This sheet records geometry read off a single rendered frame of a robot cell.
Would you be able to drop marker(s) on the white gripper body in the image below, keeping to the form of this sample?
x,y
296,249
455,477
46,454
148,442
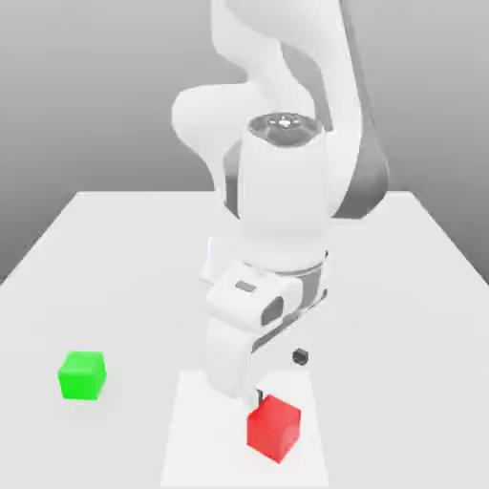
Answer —
x,y
229,355

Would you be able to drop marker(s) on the small green cube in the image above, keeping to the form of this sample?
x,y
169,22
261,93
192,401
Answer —
x,y
82,376

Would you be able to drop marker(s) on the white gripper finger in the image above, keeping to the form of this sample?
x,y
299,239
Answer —
x,y
256,397

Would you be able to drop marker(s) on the small red cube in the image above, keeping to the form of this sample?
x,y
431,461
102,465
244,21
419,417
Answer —
x,y
273,429

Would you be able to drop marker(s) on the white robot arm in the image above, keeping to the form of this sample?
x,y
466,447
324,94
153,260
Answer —
x,y
282,191

